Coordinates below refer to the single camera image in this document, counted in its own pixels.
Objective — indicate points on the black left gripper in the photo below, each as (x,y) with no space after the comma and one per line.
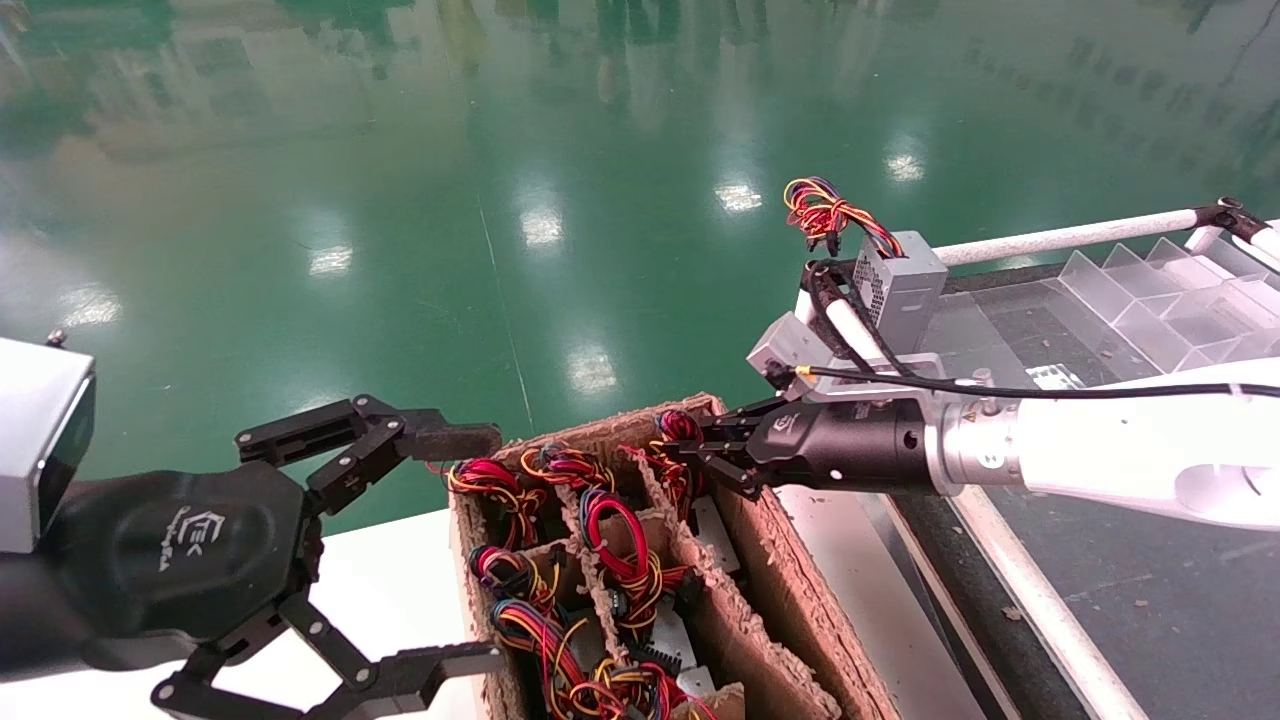
(170,540)

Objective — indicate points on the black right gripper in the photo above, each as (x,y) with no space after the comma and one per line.
(860,445)

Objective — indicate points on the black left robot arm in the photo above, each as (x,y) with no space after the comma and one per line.
(25,620)

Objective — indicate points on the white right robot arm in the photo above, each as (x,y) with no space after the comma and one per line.
(1100,450)

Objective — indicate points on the brown divided cardboard box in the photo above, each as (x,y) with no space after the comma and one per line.
(790,590)

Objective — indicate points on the power supply big red loop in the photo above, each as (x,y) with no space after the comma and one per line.
(640,585)

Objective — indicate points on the grey perforated power supply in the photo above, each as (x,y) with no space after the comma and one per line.
(905,290)

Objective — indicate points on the white printed label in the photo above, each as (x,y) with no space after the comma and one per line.
(1048,374)

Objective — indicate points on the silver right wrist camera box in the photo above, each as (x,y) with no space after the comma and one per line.
(790,345)

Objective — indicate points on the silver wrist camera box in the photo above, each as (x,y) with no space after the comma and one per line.
(790,345)
(30,440)

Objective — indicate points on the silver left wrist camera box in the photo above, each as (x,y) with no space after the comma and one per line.
(30,440)

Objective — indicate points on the white pipe frame table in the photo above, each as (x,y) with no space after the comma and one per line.
(1100,233)

